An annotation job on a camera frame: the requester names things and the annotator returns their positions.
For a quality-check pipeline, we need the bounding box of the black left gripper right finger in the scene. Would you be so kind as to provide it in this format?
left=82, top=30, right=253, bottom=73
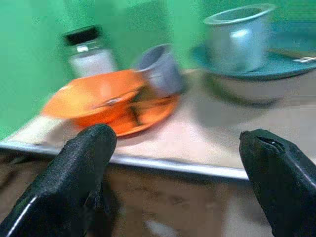
left=238, top=128, right=316, bottom=237

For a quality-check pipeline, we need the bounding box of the glass jar with black lid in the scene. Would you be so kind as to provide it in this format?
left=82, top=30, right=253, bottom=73
left=63, top=24, right=119, bottom=79

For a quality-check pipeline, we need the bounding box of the orange plastic plate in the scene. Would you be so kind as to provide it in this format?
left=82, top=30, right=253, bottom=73
left=42, top=70, right=180, bottom=137

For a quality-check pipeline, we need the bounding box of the teal plastic plate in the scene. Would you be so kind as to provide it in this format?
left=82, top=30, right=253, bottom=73
left=191, top=44, right=316, bottom=81

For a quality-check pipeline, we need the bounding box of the large silver metal cup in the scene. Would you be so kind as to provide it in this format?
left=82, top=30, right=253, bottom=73
left=202, top=3, right=277, bottom=73

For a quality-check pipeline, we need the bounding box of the silver spoon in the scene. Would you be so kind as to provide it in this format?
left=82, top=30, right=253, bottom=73
left=292, top=56, right=316, bottom=63

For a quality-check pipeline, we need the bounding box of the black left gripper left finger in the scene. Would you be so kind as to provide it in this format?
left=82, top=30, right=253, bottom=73
left=0, top=123, right=118, bottom=237

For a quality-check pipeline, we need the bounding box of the grey plastic cup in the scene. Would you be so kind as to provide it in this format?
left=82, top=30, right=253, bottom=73
left=136, top=43, right=185, bottom=97

